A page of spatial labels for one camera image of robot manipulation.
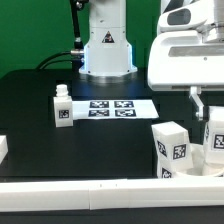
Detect black cables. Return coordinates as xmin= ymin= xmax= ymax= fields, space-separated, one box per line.
xmin=35 ymin=49 xmax=84 ymax=70

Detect white left barrier block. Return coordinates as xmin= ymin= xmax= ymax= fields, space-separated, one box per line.
xmin=0 ymin=135 xmax=8 ymax=164

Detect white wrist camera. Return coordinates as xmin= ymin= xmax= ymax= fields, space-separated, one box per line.
xmin=157 ymin=0 xmax=214 ymax=34

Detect white marker sheet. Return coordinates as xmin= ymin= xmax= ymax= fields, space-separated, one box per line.
xmin=72 ymin=100 xmax=159 ymax=120

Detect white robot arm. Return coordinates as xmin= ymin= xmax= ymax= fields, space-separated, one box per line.
xmin=80 ymin=0 xmax=224 ymax=120

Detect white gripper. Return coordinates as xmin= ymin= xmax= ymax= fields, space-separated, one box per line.
xmin=148 ymin=30 xmax=224 ymax=121

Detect white front barrier rail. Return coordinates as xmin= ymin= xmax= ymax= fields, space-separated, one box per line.
xmin=0 ymin=177 xmax=224 ymax=212

